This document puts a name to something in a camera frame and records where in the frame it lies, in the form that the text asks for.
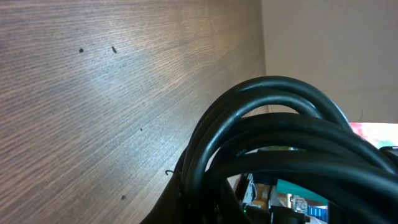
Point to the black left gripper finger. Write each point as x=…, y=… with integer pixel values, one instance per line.
x=218, y=205

